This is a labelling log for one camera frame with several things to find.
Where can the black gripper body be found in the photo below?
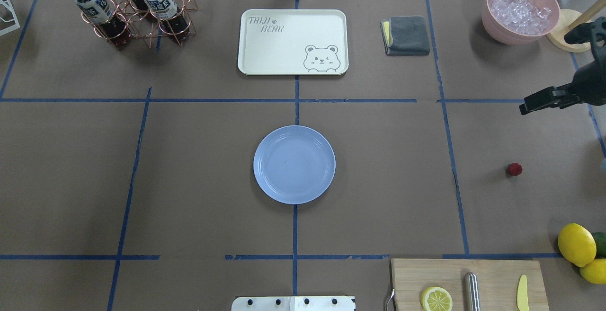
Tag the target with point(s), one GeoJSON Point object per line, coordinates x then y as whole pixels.
{"type": "Point", "coordinates": [588, 85]}

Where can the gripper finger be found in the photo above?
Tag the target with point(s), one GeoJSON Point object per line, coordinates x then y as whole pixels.
{"type": "Point", "coordinates": [551, 97]}

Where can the red strawberry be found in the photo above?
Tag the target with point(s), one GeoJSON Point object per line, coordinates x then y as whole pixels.
{"type": "Point", "coordinates": [514, 169]}

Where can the blue plate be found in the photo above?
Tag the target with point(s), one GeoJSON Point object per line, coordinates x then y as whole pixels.
{"type": "Point", "coordinates": [294, 164]}

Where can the wooden stand with base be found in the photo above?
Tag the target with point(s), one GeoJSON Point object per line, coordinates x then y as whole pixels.
{"type": "Point", "coordinates": [568, 19]}

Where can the pink bowl of ice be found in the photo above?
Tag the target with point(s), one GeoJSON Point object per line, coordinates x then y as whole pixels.
{"type": "Point", "coordinates": [519, 22]}

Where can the green lime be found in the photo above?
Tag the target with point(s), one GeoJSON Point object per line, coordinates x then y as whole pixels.
{"type": "Point", "coordinates": [599, 238]}

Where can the yellow lemon upper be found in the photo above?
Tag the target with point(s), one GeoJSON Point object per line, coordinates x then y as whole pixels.
{"type": "Point", "coordinates": [577, 245]}

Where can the grey folded cloth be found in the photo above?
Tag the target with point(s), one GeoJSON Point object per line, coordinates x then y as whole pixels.
{"type": "Point", "coordinates": [405, 36]}

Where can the yellow lemon round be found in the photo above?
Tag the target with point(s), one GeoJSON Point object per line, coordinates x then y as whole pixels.
{"type": "Point", "coordinates": [594, 272]}

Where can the steel muddler black cap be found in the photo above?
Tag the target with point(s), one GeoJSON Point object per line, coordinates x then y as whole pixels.
{"type": "Point", "coordinates": [472, 292]}

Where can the yellow plastic knife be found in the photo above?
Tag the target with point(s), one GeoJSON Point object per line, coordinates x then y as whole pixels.
{"type": "Point", "coordinates": [522, 294]}

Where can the half lemon slice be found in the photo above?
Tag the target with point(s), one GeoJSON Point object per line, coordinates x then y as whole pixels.
{"type": "Point", "coordinates": [436, 299]}

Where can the cream bear tray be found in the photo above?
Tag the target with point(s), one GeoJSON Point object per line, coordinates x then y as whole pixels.
{"type": "Point", "coordinates": [293, 42]}

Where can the tea bottle right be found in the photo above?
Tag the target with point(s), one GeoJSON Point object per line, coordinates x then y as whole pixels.
{"type": "Point", "coordinates": [171, 19]}

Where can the tea bottle left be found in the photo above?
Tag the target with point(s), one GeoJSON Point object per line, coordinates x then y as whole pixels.
{"type": "Point", "coordinates": [101, 14]}

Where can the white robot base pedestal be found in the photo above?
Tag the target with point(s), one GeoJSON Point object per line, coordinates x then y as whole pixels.
{"type": "Point", "coordinates": [294, 303]}

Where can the copper wire bottle rack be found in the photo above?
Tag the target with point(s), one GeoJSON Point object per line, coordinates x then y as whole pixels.
{"type": "Point", "coordinates": [143, 25]}

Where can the white wire cup rack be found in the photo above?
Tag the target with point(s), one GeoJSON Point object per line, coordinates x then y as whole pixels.
{"type": "Point", "coordinates": [8, 18]}

